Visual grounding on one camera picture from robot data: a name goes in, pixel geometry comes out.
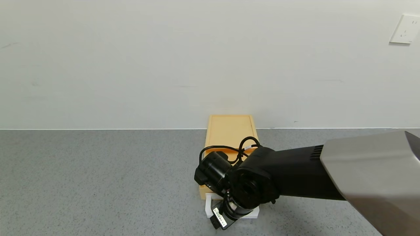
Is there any yellow drawer with white handle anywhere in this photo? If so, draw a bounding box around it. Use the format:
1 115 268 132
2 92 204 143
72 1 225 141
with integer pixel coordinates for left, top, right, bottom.
199 148 260 219

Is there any black camera cable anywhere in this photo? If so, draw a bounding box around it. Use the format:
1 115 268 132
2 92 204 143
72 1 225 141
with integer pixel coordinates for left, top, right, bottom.
199 136 262 165

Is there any white wall socket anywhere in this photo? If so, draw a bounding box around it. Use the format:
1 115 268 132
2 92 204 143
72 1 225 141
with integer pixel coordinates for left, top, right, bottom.
390 14 420 44

